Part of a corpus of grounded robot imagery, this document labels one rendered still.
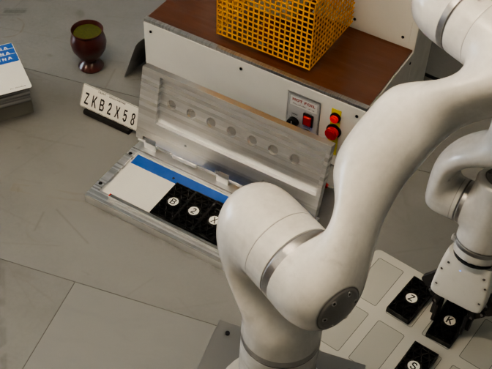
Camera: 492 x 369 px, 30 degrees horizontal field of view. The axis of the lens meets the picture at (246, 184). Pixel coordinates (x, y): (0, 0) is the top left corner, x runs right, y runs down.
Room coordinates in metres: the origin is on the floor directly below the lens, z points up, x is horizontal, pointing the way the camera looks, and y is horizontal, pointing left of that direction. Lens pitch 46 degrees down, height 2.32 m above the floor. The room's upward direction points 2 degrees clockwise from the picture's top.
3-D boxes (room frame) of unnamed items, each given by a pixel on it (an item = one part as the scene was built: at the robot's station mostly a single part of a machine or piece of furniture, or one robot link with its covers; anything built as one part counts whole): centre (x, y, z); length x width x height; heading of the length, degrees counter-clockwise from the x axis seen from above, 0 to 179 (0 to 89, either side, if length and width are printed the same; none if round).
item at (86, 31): (1.72, 0.38, 0.96); 0.09 x 0.09 x 0.11
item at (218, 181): (1.26, 0.09, 0.92); 0.44 x 0.21 x 0.04; 60
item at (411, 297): (1.05, -0.32, 0.92); 0.10 x 0.05 x 0.01; 143
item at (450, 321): (1.00, -0.39, 0.92); 0.10 x 0.05 x 0.01; 148
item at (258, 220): (0.81, -0.04, 1.29); 0.19 x 0.12 x 0.24; 37
